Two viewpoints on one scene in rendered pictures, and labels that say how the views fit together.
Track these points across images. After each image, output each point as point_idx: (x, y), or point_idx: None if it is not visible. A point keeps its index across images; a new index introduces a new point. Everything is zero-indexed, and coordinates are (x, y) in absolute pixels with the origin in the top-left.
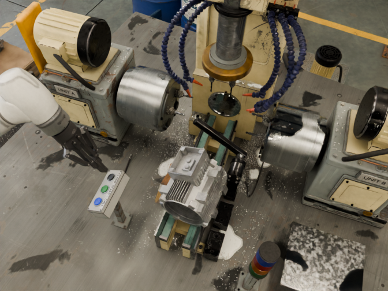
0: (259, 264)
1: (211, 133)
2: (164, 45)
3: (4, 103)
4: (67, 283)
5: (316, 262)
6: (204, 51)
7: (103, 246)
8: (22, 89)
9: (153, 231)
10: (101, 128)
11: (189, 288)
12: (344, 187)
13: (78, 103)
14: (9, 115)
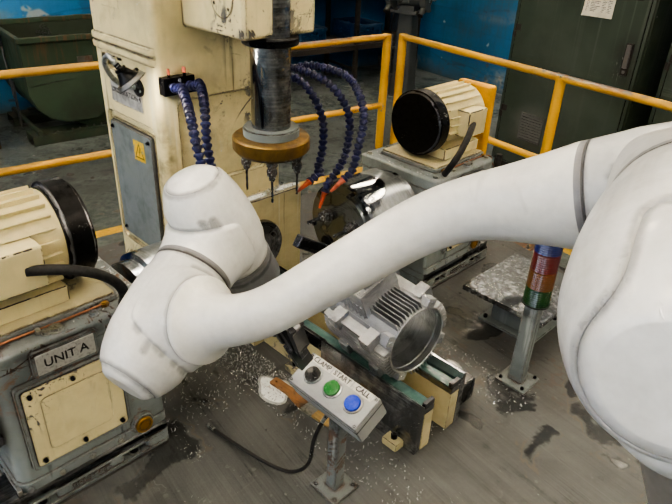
0: (555, 259)
1: (322, 246)
2: (200, 151)
3: (220, 233)
4: None
5: (523, 289)
6: (240, 142)
7: None
8: (236, 184)
9: (384, 449)
10: (133, 416)
11: (502, 440)
12: None
13: (95, 369)
14: (232, 258)
